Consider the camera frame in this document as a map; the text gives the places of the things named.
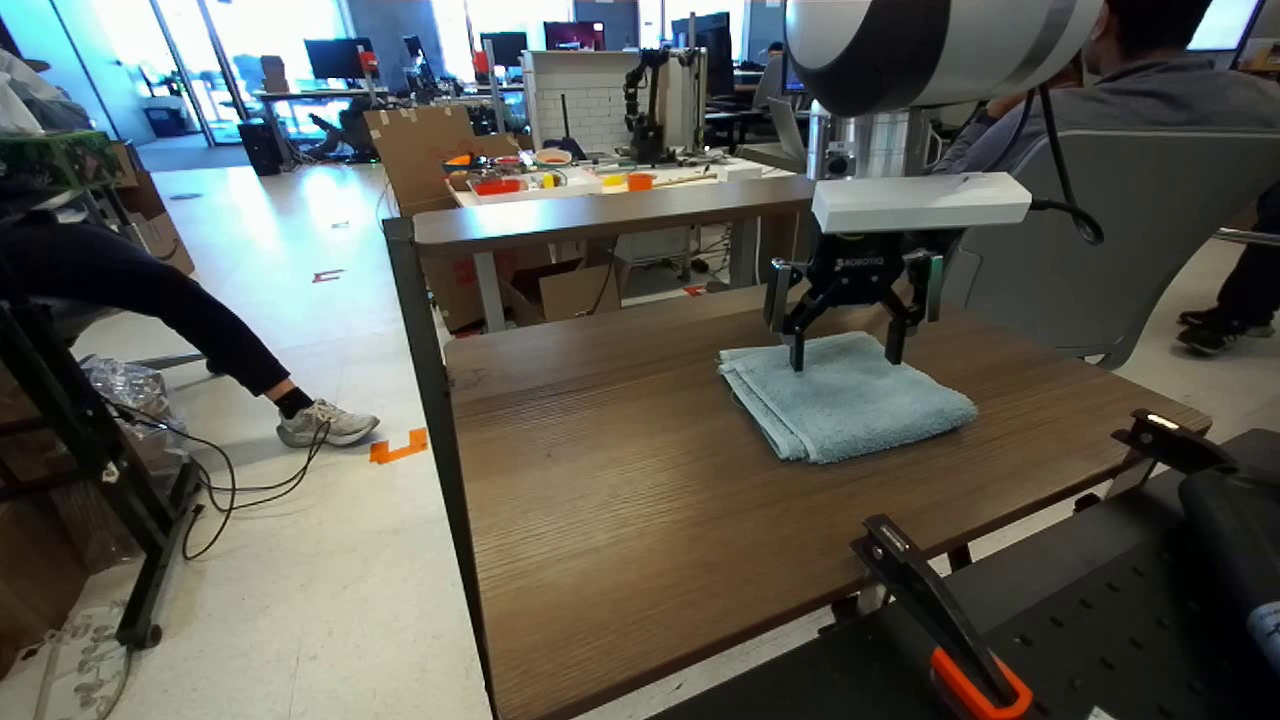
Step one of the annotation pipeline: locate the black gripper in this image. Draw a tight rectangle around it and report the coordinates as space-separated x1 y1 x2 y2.
768 229 969 375

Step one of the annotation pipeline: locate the light blue towel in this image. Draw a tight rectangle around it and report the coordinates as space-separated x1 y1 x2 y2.
715 329 985 469

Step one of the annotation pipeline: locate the white board with parts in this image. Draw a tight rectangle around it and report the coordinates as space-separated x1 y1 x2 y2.
442 153 792 210

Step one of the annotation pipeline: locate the wooden side table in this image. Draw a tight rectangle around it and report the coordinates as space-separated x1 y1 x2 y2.
409 171 815 334

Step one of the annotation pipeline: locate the grey office chair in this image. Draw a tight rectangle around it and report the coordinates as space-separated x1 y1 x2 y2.
935 128 1280 372

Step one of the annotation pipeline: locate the cardboard box under table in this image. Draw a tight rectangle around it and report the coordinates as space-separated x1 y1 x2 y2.
505 252 626 329

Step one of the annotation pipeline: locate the white panel divider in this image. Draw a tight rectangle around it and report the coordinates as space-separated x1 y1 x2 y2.
524 46 645 153

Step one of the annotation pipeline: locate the person in grey hoodie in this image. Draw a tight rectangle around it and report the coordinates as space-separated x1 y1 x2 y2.
935 0 1280 174

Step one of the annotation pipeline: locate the monitor with purple screen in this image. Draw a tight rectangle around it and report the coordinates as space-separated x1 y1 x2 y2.
538 17 610 54

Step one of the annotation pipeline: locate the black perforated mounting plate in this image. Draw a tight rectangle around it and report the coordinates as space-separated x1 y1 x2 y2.
654 462 1280 720

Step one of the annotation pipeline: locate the person with black shoes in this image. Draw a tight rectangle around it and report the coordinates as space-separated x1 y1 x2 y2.
1173 174 1280 359

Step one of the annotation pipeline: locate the black computer monitor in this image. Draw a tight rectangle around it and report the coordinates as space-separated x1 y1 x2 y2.
300 36 379 82
475 27 533 73

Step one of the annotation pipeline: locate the large cardboard sheet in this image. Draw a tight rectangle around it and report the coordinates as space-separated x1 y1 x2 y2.
363 98 527 221

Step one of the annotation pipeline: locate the person with grey sneaker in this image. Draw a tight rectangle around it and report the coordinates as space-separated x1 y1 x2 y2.
0 215 385 453

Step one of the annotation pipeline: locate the clear plastic bag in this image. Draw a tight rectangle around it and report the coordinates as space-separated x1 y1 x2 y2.
74 351 176 431

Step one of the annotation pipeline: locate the black metal stand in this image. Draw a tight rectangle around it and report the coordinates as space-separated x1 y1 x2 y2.
0 295 211 657

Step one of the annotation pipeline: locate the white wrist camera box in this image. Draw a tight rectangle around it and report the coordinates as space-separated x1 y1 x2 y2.
808 168 1036 239

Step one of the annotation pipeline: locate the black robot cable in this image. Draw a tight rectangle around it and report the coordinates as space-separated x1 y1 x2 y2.
1032 82 1113 249

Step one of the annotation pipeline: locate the long black orange-handled clamp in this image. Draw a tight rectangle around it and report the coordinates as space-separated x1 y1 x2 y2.
852 513 1039 720

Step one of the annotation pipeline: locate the orange floor bracket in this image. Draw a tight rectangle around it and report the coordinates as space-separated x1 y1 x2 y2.
368 428 433 469

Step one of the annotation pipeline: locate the black floor cable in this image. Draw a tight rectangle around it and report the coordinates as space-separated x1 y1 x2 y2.
74 384 331 562

